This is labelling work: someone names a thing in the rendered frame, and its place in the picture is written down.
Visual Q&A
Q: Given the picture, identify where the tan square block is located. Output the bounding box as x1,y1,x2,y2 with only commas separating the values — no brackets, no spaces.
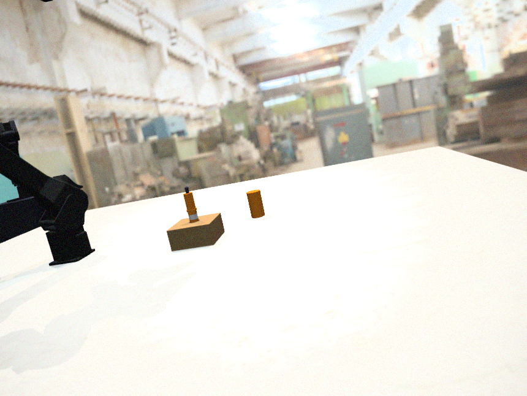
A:
166,213,225,251

